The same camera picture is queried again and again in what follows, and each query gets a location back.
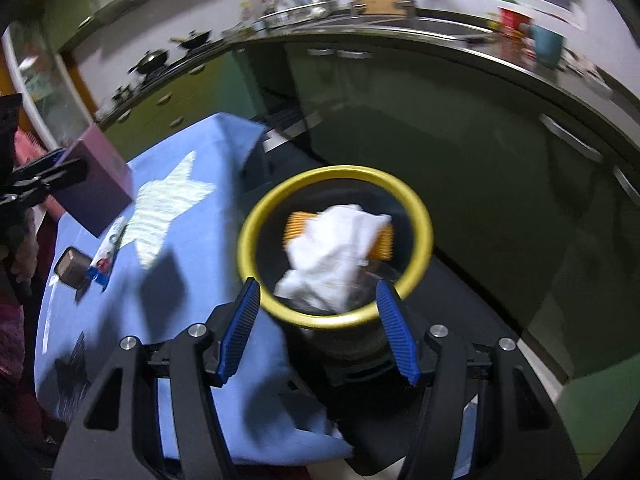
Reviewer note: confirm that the teal plastic stool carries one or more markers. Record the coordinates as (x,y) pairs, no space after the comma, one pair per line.
(350,360)

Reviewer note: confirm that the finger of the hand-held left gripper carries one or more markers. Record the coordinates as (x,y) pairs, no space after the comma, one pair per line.
(55,177)
(42,162)

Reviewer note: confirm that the light blue tablecloth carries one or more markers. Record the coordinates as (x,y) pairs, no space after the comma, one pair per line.
(200,220)

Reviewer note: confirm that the small steel pot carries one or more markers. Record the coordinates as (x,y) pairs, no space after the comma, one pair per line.
(121,94)

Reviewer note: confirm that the dark stone countertop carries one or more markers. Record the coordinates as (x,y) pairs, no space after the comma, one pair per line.
(550,82)

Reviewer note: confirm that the green sink cabinet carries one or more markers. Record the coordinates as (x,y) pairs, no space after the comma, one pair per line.
(450,160)

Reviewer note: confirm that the green drawer cabinet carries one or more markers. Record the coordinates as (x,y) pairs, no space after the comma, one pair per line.
(165,110)

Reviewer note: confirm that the black bin with yellow rim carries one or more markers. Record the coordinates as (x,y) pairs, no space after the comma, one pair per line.
(340,172)

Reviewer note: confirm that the blue cup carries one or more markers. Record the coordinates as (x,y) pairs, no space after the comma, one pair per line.
(547,45)

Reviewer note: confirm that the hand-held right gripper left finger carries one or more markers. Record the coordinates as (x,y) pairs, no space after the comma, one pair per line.
(240,332)

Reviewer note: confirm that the white tissue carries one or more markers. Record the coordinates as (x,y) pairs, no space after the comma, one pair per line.
(335,255)

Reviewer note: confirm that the black wok with lid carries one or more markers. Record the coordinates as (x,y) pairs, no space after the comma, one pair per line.
(150,61)

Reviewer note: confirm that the purple box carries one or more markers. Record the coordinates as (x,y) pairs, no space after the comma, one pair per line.
(95,185)

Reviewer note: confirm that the blue and white packet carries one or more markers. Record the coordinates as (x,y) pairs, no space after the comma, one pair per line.
(106,255)

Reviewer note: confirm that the small brown box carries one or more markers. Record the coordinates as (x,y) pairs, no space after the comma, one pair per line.
(70,267)

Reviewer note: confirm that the green wall cabinet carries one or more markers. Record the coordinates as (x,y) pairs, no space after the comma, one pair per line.
(65,15)

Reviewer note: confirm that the red cup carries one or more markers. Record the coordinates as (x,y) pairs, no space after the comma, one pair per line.
(512,22)

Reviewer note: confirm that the yellow ridged packet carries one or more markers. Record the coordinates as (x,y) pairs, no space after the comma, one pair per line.
(298,225)

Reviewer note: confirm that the steel sink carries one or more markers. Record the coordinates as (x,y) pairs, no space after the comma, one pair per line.
(430,25)

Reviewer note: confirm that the red checked apron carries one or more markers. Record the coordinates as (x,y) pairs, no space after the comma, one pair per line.
(27,152)

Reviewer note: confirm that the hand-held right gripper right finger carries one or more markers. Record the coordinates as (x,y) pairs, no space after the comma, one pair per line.
(397,332)

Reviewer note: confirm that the white framed glass door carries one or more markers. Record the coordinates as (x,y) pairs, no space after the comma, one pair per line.
(40,90)

